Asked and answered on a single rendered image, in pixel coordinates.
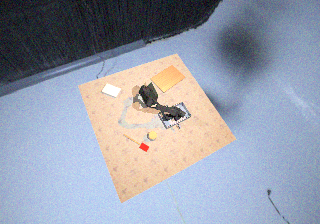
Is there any grey cylindrical canister with tan lid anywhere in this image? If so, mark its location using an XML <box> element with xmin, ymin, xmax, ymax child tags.
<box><xmin>148</xmin><ymin>131</ymin><xmax>157</xmax><ymax>142</ymax></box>

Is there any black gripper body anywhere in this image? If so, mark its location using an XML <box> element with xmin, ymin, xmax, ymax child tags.
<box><xmin>164</xmin><ymin>114</ymin><xmax>173</xmax><ymax>121</ymax></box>

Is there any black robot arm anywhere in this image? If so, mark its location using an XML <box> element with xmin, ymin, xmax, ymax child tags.
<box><xmin>139</xmin><ymin>85</ymin><xmax>186</xmax><ymax>121</ymax></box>

